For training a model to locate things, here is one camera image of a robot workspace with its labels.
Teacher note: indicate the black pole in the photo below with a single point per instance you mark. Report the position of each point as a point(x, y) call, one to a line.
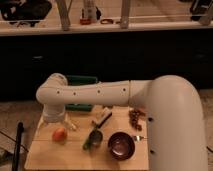
point(16, 156)

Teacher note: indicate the green plastic container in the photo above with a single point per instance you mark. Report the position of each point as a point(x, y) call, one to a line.
point(78, 80)

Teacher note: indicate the black bag on shelf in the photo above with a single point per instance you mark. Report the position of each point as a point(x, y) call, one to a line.
point(31, 11)

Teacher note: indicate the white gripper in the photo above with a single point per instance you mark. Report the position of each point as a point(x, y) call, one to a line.
point(54, 114)

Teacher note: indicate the orange apple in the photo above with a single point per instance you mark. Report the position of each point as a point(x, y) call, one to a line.
point(59, 135)

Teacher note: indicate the green cucumber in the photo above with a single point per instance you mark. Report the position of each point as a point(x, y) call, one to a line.
point(88, 142)

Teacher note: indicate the white block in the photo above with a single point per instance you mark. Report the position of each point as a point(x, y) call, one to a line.
point(102, 115)

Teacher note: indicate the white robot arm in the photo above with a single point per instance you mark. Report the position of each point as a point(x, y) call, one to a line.
point(175, 120)

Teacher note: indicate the metal scoop with black handle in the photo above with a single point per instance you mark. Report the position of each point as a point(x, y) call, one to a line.
point(96, 136)

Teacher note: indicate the dark purple bowl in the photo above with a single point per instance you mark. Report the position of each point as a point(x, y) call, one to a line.
point(121, 146)

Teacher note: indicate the brown grape bunch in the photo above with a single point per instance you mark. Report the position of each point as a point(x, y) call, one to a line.
point(134, 116)

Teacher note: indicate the wooden board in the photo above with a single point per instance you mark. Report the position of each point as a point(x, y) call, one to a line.
point(46, 155)

